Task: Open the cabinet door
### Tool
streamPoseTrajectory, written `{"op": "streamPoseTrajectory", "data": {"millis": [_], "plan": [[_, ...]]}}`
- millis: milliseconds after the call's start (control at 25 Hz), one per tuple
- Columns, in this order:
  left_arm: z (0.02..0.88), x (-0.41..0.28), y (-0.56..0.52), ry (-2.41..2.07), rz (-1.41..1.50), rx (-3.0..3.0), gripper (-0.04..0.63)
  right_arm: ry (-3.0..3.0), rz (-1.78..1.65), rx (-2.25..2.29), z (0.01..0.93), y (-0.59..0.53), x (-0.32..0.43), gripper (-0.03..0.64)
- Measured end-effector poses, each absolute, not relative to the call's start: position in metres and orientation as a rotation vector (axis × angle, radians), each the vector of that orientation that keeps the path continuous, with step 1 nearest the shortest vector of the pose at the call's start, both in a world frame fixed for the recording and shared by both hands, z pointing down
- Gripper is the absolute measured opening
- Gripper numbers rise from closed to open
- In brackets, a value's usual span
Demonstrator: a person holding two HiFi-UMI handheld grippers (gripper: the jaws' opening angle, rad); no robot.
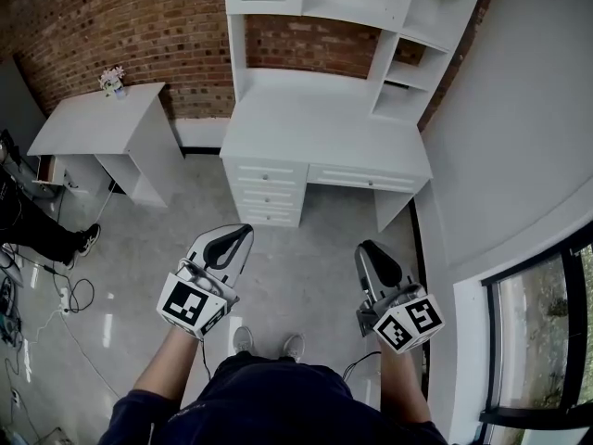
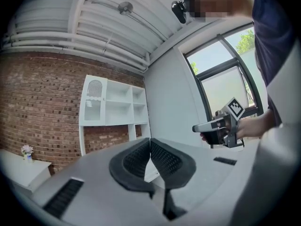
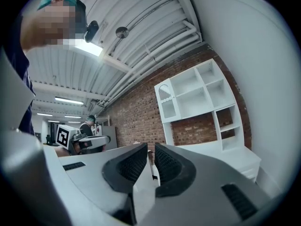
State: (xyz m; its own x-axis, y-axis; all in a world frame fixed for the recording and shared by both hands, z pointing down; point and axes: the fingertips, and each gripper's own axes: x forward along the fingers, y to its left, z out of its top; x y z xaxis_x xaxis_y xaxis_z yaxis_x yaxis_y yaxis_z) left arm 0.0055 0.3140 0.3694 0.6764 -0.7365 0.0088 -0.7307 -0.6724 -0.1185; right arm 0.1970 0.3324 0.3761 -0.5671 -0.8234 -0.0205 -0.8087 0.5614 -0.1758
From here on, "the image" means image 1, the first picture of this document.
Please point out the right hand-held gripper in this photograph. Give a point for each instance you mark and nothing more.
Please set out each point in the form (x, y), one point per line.
(407, 322)

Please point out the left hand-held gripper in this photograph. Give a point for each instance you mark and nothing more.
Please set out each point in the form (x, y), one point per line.
(187, 304)

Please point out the person's left forearm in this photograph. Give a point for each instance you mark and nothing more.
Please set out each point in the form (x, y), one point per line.
(169, 364)

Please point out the person's right forearm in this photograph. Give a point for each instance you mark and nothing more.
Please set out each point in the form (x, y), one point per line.
(403, 383)

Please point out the white desk with hutch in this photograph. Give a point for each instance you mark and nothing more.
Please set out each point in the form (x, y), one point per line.
(315, 128)

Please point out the open side table drawer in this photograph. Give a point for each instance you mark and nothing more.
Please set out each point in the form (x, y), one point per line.
(44, 169)

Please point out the white shelving unit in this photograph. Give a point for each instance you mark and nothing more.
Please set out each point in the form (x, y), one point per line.
(433, 77)

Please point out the person's left grey shoe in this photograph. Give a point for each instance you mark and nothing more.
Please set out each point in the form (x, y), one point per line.
(243, 341)

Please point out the person's grey shoe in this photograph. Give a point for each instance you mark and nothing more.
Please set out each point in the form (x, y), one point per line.
(243, 341)
(293, 347)

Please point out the person's right grey shoe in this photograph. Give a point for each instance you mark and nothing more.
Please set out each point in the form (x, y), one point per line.
(293, 347)

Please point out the person's navy shirt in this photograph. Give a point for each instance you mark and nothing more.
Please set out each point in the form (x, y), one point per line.
(278, 406)

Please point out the white power strip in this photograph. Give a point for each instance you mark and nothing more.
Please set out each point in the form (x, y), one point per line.
(63, 300)

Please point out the black-framed window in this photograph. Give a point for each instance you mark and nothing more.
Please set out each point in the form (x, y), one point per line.
(528, 341)

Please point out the white side table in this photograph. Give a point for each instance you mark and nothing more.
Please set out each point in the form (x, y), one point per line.
(97, 123)

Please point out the vase with pink flowers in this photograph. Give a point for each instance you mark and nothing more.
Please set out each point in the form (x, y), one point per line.
(112, 81)

